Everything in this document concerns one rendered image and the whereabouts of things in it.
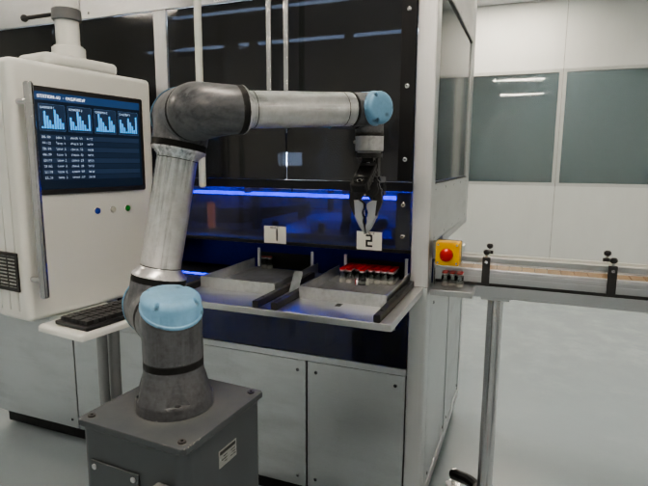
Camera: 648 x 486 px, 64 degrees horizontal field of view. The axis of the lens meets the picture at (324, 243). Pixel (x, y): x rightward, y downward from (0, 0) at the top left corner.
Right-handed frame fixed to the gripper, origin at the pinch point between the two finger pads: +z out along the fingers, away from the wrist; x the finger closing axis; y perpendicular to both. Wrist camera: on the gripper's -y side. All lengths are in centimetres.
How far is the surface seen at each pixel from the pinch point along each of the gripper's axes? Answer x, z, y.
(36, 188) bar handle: 86, -10, -28
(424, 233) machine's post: -10.8, 4.3, 27.6
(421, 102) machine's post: -8.5, -35.3, 27.6
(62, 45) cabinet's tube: 96, -52, -7
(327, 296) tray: 11.2, 20.2, 1.5
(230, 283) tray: 42.9, 19.6, 1.5
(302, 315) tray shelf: 12.8, 22.2, -12.4
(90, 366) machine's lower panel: 130, 70, 28
